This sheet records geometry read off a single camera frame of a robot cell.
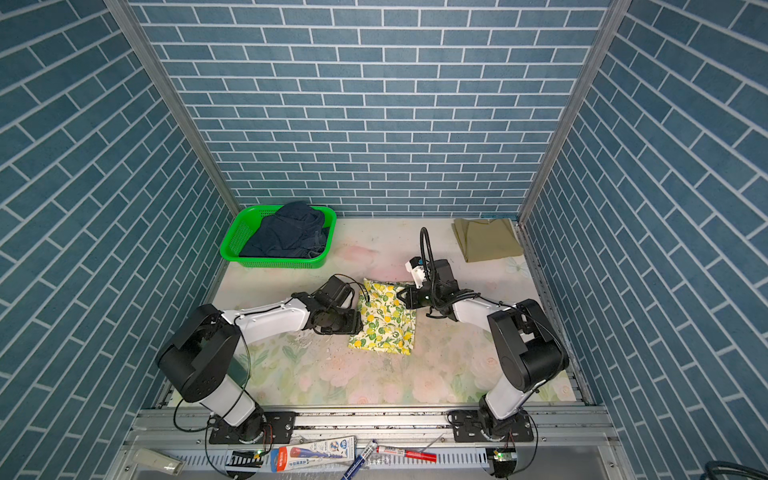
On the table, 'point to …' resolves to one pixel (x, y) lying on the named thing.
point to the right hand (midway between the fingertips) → (402, 295)
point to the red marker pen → (424, 456)
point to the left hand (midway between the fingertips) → (362, 329)
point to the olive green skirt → (486, 239)
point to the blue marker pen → (363, 456)
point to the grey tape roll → (157, 462)
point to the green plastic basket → (246, 224)
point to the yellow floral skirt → (389, 326)
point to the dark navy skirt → (296, 230)
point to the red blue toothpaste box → (313, 453)
